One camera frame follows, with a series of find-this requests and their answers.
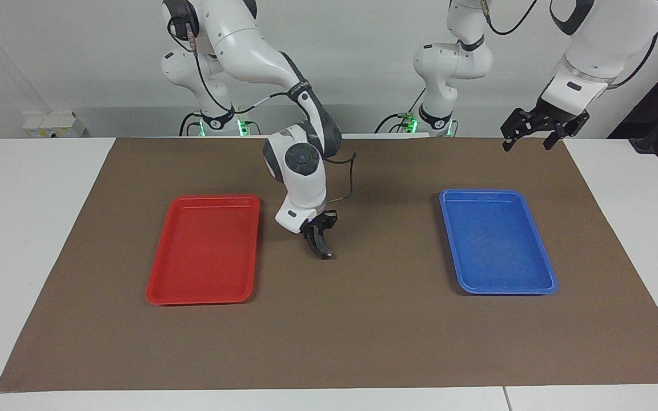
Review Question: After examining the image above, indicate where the curved brake shoe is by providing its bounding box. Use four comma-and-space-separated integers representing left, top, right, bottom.
309, 228, 334, 257

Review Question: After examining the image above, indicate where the blue plastic tray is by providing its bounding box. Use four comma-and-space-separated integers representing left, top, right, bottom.
439, 189, 559, 296

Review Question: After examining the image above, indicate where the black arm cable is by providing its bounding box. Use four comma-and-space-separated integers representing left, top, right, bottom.
169, 14, 358, 205
480, 0, 658, 89

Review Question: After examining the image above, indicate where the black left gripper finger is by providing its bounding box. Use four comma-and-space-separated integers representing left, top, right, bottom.
501, 123, 527, 152
543, 127, 569, 151

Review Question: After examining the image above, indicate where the black right base cable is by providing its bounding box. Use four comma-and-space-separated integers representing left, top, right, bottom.
179, 111, 204, 138

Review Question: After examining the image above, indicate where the brown table mat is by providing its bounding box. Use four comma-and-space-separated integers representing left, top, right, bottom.
0, 137, 658, 393

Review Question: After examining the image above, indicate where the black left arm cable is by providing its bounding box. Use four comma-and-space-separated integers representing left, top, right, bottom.
480, 0, 658, 89

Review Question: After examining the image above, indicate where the red plastic tray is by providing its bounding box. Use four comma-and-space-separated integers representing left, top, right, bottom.
145, 194, 262, 306

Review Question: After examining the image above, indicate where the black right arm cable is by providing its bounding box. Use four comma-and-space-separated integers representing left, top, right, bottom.
169, 14, 358, 205

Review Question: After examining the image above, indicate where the black left base cable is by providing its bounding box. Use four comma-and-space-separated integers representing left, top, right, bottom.
375, 88, 428, 135

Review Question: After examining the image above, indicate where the black base cable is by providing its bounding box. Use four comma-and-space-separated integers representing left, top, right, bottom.
375, 88, 428, 135
179, 111, 204, 138

